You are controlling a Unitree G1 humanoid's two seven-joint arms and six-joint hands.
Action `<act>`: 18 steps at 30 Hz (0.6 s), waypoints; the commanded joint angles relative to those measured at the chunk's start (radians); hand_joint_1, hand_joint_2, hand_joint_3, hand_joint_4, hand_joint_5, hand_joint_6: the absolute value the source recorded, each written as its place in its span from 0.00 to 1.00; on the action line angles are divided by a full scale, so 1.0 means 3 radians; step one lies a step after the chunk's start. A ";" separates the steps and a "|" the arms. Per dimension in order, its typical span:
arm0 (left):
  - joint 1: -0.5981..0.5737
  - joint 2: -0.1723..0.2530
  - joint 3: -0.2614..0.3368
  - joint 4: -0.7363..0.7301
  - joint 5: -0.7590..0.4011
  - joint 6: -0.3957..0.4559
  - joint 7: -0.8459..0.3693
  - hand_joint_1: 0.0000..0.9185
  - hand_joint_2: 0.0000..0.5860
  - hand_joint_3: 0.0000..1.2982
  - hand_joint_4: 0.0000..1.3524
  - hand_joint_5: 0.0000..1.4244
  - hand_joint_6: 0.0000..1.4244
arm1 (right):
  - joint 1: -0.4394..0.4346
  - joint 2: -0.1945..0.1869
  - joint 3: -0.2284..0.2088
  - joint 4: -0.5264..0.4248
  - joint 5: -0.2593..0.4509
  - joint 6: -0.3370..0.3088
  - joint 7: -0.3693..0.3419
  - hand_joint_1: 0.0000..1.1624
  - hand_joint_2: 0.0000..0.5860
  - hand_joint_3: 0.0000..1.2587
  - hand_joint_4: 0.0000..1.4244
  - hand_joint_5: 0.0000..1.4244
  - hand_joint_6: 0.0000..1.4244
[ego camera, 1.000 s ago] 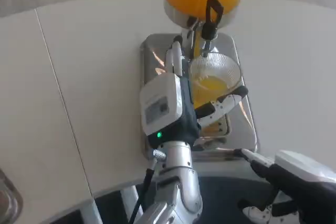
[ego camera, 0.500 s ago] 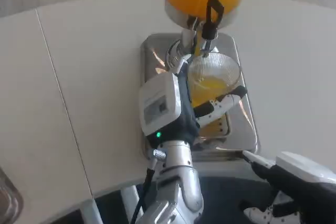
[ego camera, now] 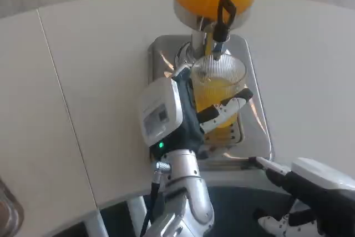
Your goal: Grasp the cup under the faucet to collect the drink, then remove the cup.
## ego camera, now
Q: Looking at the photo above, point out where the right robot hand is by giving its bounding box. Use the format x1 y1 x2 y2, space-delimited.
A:
240 156 355 237

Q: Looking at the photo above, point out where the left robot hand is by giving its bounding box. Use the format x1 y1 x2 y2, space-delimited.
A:
140 64 255 160

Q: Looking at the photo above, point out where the clear ribbed glass cup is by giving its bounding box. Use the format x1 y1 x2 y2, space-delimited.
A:
190 54 247 130

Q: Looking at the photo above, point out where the steel slotted drip grid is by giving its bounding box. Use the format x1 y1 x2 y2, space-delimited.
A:
204 119 245 145

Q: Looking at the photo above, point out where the black tap lever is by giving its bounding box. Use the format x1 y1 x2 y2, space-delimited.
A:
212 0 237 42

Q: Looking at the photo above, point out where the steel drip tray base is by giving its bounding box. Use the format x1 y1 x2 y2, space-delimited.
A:
146 34 275 172

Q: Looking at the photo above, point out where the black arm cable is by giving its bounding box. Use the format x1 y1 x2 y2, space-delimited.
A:
139 160 171 237

